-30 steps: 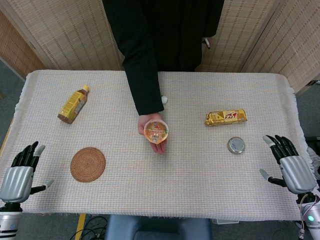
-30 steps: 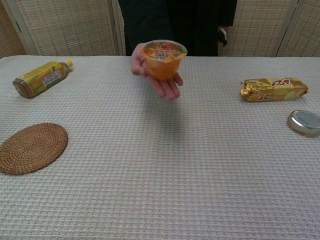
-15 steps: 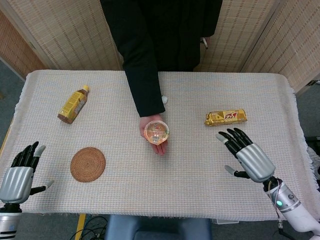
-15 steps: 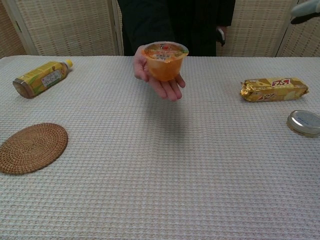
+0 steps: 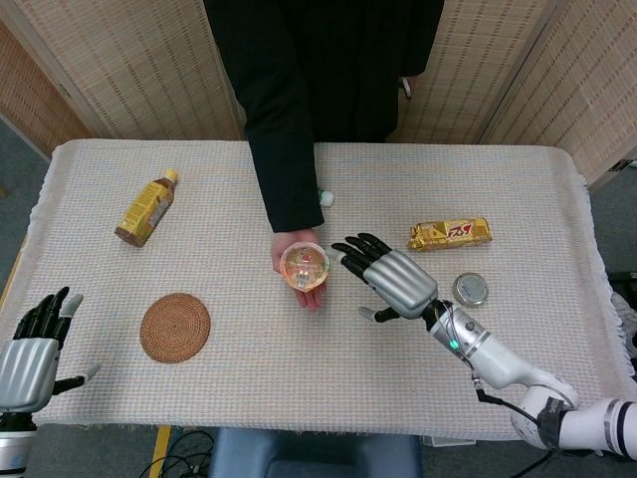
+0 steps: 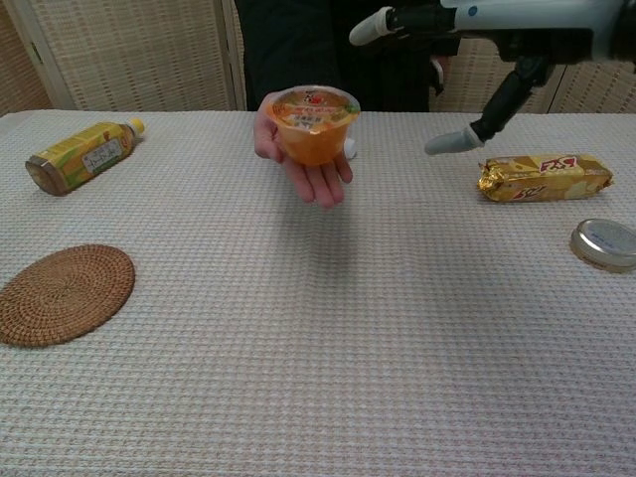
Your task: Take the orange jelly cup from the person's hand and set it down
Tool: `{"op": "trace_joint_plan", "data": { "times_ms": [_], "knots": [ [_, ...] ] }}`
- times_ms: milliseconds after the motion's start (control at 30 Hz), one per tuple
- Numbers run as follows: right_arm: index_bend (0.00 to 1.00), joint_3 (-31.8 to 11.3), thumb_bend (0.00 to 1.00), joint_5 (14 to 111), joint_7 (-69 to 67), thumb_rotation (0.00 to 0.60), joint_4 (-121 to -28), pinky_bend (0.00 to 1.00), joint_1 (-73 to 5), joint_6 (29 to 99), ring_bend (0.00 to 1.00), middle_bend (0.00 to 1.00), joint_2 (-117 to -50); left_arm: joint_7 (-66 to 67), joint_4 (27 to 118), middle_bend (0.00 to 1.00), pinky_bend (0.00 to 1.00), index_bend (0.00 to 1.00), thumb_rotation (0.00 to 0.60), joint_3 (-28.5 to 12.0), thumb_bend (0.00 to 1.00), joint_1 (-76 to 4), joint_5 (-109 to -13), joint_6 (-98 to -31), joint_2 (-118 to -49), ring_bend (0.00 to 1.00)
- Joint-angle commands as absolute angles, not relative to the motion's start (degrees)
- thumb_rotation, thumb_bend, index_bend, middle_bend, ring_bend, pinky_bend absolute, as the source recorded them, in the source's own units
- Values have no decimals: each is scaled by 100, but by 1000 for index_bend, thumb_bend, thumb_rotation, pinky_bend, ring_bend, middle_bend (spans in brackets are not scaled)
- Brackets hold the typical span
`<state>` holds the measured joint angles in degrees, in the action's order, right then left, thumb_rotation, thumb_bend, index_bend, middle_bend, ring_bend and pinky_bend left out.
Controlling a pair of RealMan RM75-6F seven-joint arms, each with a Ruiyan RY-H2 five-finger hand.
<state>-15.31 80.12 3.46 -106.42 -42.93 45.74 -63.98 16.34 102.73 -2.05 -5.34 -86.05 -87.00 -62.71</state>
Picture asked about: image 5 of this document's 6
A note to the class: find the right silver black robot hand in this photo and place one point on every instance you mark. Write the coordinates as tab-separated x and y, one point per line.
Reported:
400	281

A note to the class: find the person's bare hand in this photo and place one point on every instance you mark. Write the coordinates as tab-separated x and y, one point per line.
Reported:
309	294

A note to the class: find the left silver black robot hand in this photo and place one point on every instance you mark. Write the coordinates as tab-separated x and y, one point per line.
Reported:
27	361

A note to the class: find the clear round plastic container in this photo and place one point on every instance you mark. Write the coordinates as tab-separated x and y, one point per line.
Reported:
305	270

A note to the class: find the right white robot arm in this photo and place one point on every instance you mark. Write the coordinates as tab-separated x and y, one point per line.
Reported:
527	378

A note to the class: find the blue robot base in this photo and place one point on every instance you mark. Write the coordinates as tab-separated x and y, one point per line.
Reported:
313	455

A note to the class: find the person's black sleeved forearm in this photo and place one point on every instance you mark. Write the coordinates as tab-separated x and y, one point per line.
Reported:
283	124

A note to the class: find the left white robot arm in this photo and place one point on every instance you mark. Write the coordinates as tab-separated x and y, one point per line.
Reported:
12	443

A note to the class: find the person's other hand with band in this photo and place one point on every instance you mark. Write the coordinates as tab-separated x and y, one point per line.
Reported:
408	87

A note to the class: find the golden biscuit packet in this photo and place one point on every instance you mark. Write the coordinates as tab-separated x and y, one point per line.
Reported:
450	233

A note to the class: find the round silver tin can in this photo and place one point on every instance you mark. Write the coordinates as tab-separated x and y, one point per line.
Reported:
470	290

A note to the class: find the white green small bottle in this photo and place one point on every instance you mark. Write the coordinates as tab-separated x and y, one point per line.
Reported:
326	197

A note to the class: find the white woven tablecloth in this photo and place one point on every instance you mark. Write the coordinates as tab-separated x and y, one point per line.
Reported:
239	388

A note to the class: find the round woven rattan coaster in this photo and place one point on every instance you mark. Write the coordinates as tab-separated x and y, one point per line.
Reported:
174	327

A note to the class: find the yellow labelled tea bottle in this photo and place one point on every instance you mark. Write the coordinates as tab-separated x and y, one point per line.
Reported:
145	209

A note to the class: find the person's black clothed torso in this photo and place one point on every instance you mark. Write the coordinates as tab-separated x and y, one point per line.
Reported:
363	65

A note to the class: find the woven bamboo folding screen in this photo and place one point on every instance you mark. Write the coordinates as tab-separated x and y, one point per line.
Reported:
134	70

